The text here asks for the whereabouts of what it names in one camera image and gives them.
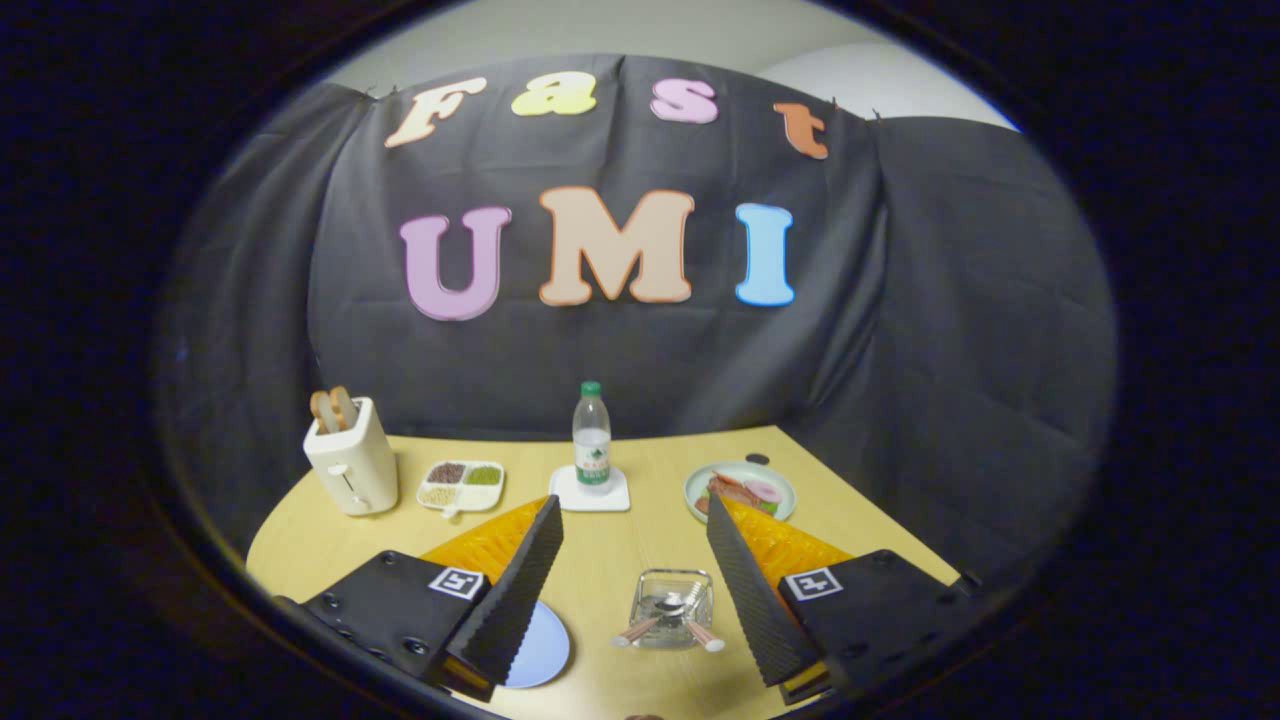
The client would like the fork with checkered handle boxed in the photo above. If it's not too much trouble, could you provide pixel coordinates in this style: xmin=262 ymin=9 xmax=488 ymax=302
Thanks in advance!
xmin=680 ymin=585 xmax=727 ymax=653

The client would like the sliced meat and sausage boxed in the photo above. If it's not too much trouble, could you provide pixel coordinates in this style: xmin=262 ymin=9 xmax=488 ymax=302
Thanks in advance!
xmin=705 ymin=472 xmax=784 ymax=517

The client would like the blue round plate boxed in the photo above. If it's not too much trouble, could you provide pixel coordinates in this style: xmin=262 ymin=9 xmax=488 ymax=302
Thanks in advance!
xmin=503 ymin=600 xmax=572 ymax=689

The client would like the pale green food plate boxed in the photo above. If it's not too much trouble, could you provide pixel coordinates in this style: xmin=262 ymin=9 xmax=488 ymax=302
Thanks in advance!
xmin=684 ymin=460 xmax=797 ymax=525

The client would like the spoon with checkered handle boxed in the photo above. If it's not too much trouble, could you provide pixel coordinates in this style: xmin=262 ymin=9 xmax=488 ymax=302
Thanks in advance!
xmin=612 ymin=592 xmax=691 ymax=648

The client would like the cream toaster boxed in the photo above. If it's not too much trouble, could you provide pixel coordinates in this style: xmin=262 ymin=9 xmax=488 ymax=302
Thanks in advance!
xmin=303 ymin=397 xmax=400 ymax=518

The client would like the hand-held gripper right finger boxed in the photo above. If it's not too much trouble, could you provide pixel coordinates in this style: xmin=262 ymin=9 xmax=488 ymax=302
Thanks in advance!
xmin=705 ymin=493 xmax=986 ymax=706

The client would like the white divided dish of beans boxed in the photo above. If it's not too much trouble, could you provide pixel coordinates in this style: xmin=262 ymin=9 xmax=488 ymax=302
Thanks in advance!
xmin=416 ymin=459 xmax=506 ymax=519

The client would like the clear water bottle green cap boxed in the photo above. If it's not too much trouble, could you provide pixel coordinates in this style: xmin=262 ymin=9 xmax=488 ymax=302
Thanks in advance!
xmin=572 ymin=381 xmax=613 ymax=496

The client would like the white square coaster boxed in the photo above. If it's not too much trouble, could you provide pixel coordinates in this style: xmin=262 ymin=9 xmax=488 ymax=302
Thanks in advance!
xmin=549 ymin=465 xmax=632 ymax=514

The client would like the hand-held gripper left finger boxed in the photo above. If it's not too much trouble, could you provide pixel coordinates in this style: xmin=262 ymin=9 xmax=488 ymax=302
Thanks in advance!
xmin=272 ymin=495 xmax=566 ymax=703

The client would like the metal wire cutlery rack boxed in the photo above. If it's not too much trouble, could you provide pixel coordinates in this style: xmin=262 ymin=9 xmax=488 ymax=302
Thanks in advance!
xmin=630 ymin=569 xmax=715 ymax=649

